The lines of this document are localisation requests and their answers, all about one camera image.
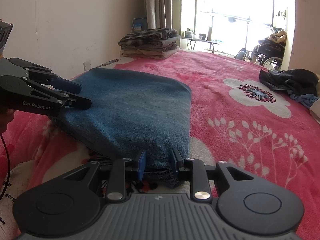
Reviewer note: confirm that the white blank wall plate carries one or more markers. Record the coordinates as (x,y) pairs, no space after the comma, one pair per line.
(87,65)

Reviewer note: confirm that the black floor fan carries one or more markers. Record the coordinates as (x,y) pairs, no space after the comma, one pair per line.
(241,55)

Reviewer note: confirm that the person left hand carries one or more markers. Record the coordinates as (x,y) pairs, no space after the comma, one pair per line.
(6,116)

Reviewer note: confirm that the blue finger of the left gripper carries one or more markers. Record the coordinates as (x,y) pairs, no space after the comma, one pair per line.
(45,76)
(63,98)

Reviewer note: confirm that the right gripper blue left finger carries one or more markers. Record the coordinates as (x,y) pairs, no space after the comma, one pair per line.
(133,168)

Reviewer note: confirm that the black wheelchair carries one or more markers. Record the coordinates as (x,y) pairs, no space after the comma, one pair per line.
(270,51)

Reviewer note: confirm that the dark blue clothes pile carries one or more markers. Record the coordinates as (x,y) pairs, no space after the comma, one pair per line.
(299,84)

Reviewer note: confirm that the blue denim jeans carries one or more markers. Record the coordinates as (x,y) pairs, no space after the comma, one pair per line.
(132,111)

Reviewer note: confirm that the grey curtain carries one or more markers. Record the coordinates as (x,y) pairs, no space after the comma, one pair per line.
(158,13)

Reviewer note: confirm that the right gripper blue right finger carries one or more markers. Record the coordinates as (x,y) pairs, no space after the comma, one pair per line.
(195,172)

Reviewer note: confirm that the folded beige grey clothes stack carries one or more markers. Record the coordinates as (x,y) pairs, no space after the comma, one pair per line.
(159,50)

